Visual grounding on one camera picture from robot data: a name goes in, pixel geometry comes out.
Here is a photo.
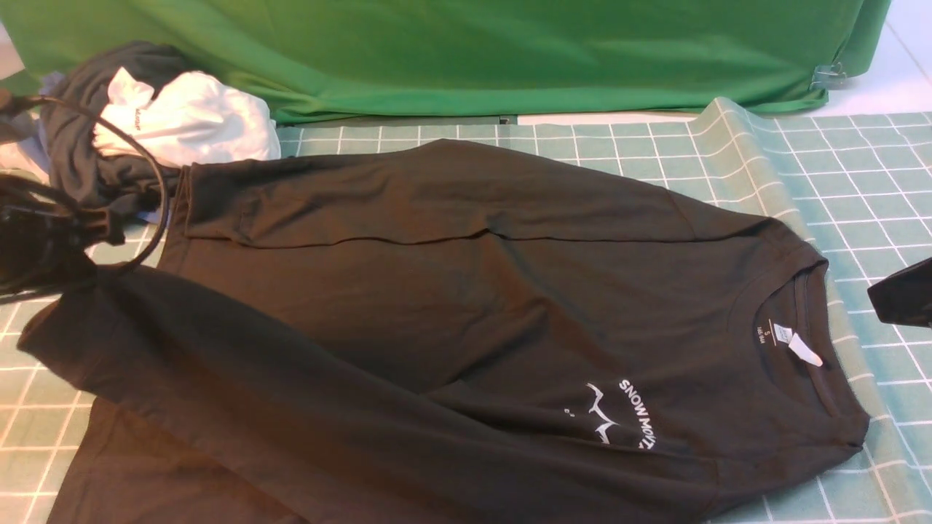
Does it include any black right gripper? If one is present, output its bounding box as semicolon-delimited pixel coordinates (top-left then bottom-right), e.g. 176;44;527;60
866;258;931;328

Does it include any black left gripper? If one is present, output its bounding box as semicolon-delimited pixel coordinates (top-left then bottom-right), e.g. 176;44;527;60
1;175;125;303

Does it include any dark gray long-sleeve shirt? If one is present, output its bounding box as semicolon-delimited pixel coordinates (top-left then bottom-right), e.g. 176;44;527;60
19;140;869;523

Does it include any dark gray crumpled garment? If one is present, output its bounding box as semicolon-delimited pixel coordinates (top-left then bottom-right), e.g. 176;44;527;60
40;41;194;218

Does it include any green grid tablecloth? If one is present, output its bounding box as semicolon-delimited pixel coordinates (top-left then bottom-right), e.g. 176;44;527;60
0;97;932;524

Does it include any blue crumpled garment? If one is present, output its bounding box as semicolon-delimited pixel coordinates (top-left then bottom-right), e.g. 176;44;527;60
38;71;66;96

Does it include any metal binder clip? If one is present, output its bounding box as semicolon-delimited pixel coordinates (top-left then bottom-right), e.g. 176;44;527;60
809;62;848;92

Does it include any green backdrop cloth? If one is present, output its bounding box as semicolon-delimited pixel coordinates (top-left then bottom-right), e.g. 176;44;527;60
2;1;890;123

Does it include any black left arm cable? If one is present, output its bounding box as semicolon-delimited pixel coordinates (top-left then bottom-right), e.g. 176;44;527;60
0;93;171;277

